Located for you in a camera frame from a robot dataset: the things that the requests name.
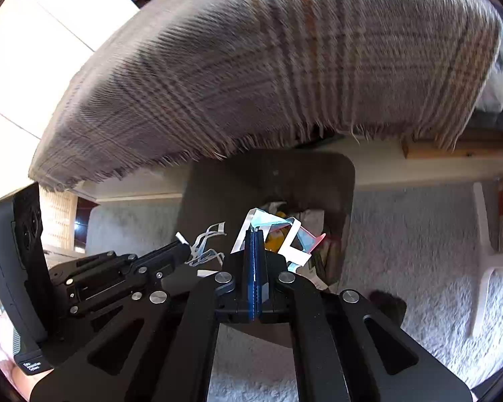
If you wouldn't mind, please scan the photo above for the yellow wrapper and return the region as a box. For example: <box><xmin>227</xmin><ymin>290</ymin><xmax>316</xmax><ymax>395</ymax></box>
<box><xmin>263</xmin><ymin>213</ymin><xmax>291</xmax><ymax>253</ymax></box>

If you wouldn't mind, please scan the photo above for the wooden board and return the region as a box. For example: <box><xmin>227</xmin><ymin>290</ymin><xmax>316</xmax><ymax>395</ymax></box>
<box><xmin>402</xmin><ymin>129</ymin><xmax>503</xmax><ymax>160</ymax></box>

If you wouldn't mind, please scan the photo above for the dark grey bin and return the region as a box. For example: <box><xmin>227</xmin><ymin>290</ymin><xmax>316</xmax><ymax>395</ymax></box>
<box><xmin>176</xmin><ymin>148</ymin><xmax>357</xmax><ymax>348</ymax></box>

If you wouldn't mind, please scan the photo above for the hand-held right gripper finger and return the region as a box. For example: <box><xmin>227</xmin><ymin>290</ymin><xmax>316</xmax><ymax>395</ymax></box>
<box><xmin>29</xmin><ymin>230</ymin><xmax>256</xmax><ymax>402</ymax></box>
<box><xmin>256</xmin><ymin>231</ymin><xmax>472</xmax><ymax>402</ymax></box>

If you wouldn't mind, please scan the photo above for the grey plaid fringed blanket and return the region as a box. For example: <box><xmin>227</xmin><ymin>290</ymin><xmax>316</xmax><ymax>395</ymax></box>
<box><xmin>29</xmin><ymin>0</ymin><xmax>503</xmax><ymax>193</ymax></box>

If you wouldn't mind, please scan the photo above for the white wicker basket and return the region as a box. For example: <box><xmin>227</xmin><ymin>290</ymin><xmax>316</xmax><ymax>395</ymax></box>
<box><xmin>40</xmin><ymin>188</ymin><xmax>77</xmax><ymax>257</ymax></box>

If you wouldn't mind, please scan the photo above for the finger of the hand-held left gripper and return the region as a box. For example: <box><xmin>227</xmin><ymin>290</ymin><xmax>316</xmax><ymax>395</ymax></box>
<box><xmin>50</xmin><ymin>241</ymin><xmax>192</xmax><ymax>287</ymax></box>
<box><xmin>67</xmin><ymin>274</ymin><xmax>172</xmax><ymax>317</ymax></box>

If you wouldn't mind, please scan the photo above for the white furniture leg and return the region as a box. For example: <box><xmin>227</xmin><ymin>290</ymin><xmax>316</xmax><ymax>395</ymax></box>
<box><xmin>470</xmin><ymin>182</ymin><xmax>503</xmax><ymax>338</ymax></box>

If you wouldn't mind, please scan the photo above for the pink cloth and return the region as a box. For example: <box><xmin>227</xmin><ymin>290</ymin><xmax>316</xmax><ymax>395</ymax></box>
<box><xmin>0</xmin><ymin>306</ymin><xmax>38</xmax><ymax>390</ymax></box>

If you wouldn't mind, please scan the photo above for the grey shaggy rug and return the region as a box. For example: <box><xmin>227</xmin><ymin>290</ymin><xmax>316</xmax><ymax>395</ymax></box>
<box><xmin>86</xmin><ymin>184</ymin><xmax>503</xmax><ymax>402</ymax></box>

